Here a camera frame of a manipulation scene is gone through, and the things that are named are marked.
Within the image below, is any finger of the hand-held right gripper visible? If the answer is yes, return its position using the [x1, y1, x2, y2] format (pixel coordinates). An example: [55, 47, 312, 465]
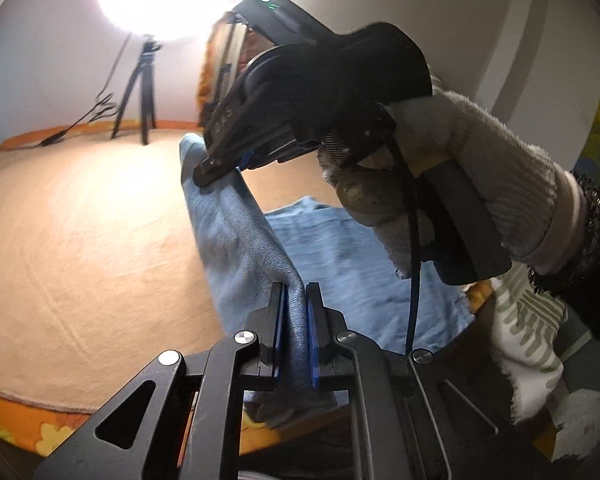
[235, 132, 321, 172]
[192, 50, 301, 189]

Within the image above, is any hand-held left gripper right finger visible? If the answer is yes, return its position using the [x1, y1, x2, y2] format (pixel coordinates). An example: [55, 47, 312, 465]
[305, 282, 561, 480]

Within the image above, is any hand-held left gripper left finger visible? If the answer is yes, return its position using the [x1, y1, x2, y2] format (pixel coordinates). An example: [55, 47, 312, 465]
[32, 282, 286, 480]

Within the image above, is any blue cloth towel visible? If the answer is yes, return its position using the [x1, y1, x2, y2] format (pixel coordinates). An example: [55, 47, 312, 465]
[179, 132, 473, 428]

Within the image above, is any person's right forearm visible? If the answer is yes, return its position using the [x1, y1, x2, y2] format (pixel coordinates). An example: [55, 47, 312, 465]
[527, 170, 600, 321]

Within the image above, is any person's right hand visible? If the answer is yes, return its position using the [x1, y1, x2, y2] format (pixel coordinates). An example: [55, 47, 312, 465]
[317, 62, 588, 281]

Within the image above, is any black tripod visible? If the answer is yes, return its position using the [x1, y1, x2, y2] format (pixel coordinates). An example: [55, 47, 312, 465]
[111, 35, 163, 146]

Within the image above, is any white green printed pillow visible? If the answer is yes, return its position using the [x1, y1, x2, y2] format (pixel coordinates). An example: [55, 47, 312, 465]
[490, 262, 573, 426]

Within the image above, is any orange floral bedsheet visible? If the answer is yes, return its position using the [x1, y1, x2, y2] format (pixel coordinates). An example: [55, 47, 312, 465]
[0, 120, 496, 461]

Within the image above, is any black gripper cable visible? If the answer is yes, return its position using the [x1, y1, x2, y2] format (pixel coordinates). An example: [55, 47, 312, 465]
[385, 135, 425, 358]

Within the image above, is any black light cable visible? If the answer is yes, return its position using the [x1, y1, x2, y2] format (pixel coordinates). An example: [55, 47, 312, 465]
[27, 35, 136, 151]

